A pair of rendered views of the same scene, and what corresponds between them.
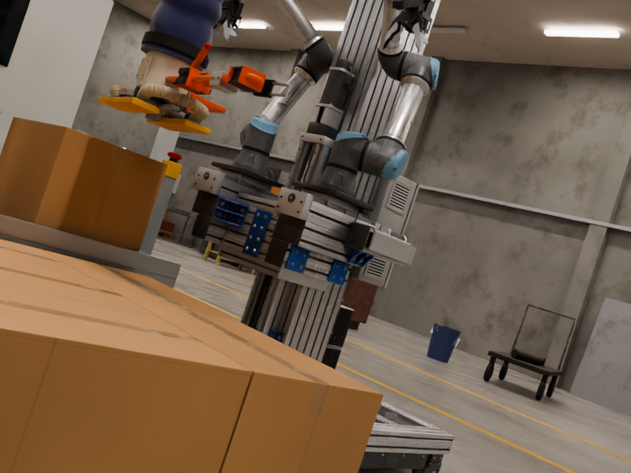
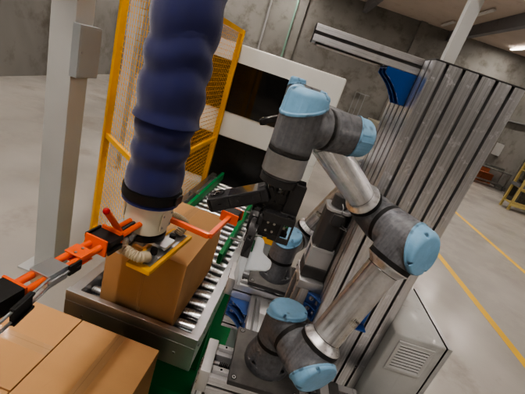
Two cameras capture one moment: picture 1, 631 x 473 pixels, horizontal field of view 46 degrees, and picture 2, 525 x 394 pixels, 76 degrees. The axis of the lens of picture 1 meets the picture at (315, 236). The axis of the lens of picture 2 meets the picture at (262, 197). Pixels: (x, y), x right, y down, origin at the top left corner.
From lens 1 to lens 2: 2.28 m
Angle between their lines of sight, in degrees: 49
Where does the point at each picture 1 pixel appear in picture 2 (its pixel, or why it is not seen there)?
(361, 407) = not seen: outside the picture
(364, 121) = (348, 273)
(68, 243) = (111, 313)
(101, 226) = (143, 301)
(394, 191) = (398, 354)
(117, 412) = not seen: outside the picture
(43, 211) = (104, 286)
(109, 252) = (140, 323)
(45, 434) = not seen: outside the picture
